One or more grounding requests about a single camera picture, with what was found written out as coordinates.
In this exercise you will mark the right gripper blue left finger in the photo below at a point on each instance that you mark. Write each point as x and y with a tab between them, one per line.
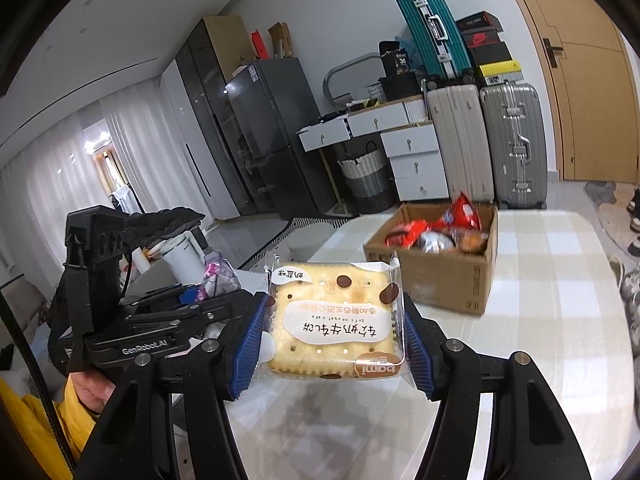
134	436

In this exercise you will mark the purple grape candy pack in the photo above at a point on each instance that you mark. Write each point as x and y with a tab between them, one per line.
219	278

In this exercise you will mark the person's left hand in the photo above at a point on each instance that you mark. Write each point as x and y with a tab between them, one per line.
93	389

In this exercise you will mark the stack of shoe boxes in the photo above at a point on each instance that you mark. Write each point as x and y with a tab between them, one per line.
489	54

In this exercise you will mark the brown cardboard SF box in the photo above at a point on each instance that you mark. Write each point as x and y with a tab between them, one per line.
453	280

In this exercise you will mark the red chip bag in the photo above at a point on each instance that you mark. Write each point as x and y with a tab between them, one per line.
461	214

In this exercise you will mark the white drawer desk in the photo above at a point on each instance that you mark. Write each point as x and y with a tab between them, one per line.
408	139

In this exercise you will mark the chocolate chip biscuit pack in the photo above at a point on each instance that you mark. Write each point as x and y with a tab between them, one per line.
341	320

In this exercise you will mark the wooden door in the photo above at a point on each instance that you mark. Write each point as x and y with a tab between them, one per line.
591	89

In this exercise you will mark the black refrigerator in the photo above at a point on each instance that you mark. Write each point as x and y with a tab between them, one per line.
272	101

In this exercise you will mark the teal suitcase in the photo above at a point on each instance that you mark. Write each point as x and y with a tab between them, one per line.
438	41

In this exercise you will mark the white kettle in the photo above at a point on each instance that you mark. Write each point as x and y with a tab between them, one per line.
185	258

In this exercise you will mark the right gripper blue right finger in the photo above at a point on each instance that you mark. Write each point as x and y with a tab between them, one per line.
529	436

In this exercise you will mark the bread roll snack pack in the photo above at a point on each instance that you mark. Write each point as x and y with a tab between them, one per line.
469	241

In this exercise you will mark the beige suitcase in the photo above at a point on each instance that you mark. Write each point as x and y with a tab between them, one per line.
462	139

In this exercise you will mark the woven laundry basket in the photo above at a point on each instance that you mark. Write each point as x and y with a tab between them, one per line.
369	180

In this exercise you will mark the red chocolate bar pack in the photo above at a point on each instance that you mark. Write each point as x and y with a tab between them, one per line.
405	235

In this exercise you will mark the white noodle snack bag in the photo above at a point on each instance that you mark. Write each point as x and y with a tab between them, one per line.
433	242

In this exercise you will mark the yellow sleeve forearm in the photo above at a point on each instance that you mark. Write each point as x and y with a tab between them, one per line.
27	416

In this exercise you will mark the silver grey suitcase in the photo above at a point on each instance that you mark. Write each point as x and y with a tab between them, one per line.
517	145

